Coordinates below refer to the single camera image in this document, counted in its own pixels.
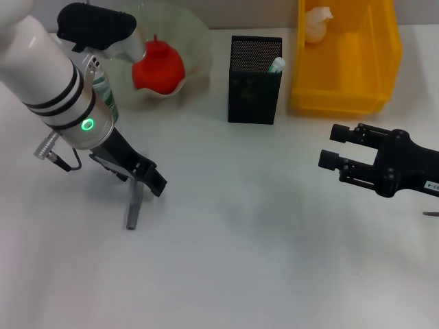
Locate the black mesh pen holder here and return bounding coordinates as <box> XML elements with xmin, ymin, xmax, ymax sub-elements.
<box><xmin>227</xmin><ymin>35</ymin><xmax>284</xmax><ymax>125</ymax></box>

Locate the white paper ball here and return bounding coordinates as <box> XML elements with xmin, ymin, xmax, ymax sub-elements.
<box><xmin>304</xmin><ymin>5</ymin><xmax>335</xmax><ymax>45</ymax></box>

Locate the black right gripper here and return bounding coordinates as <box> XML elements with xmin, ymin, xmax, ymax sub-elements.
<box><xmin>318</xmin><ymin>122</ymin><xmax>439</xmax><ymax>199</ymax></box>

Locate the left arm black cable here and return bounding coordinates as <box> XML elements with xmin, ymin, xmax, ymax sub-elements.
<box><xmin>32</xmin><ymin>131</ymin><xmax>84</xmax><ymax>171</ymax></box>

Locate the clear bottle green label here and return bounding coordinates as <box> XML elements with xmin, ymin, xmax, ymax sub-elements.
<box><xmin>91</xmin><ymin>64</ymin><xmax>120</xmax><ymax>123</ymax></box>

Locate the grey pen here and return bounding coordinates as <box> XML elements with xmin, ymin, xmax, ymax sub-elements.
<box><xmin>124</xmin><ymin>178</ymin><xmax>145</xmax><ymax>231</ymax></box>

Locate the pale green glass fruit plate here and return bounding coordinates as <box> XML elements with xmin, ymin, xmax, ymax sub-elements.
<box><xmin>102</xmin><ymin>1</ymin><xmax>214</xmax><ymax>111</ymax></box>

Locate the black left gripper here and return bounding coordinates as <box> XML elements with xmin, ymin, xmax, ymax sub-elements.
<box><xmin>87</xmin><ymin>128</ymin><xmax>169</xmax><ymax>199</ymax></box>

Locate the yellow plastic bin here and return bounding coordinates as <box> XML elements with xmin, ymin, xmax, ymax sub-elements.
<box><xmin>289</xmin><ymin>0</ymin><xmax>403</xmax><ymax>119</ymax></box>

